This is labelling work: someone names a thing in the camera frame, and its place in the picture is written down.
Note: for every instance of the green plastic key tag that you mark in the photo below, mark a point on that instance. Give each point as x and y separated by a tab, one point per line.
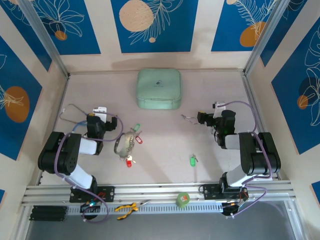
193	161
136	127

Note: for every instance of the large silver metal keyring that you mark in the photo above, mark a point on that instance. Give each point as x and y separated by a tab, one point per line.
117	147

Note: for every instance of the red plastic key tag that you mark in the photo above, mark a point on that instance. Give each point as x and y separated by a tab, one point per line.
138	141
129	163

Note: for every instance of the small silver key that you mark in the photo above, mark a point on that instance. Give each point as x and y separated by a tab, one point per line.
133	161
196	157

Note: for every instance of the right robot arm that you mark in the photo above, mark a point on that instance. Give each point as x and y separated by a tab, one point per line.
260	155

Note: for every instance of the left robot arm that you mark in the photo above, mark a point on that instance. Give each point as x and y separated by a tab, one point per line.
57	155

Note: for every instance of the silver metal forceps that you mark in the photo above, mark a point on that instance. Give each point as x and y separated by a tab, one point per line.
190	120

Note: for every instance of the blue tube stethoscope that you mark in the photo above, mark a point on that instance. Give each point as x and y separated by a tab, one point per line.
79	125

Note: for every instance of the mint green zip case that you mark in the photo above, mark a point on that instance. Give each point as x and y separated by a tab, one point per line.
158	88

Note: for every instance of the black electronics board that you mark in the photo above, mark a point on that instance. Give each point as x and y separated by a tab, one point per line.
235	206
90	207

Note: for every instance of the green tape roll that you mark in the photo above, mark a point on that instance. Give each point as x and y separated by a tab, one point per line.
183	199

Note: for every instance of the yellow black pliers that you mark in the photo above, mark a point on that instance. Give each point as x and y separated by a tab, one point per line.
126	207

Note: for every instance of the black profile block stack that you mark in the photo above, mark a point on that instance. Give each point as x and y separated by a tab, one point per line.
47	213

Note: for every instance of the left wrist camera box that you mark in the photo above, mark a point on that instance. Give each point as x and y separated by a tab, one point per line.
100	112

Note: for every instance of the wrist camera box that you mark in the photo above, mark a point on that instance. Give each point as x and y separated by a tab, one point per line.
100	112
220	105

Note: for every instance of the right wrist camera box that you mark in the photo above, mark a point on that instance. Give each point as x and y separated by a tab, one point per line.
220	105

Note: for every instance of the aluminium side rail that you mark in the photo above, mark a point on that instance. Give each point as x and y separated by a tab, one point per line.
252	105

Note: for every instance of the aluminium rail frame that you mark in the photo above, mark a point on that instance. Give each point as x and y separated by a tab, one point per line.
150	190

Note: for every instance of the aluminium frame post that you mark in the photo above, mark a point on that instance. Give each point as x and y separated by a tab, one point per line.
45	37
265	37

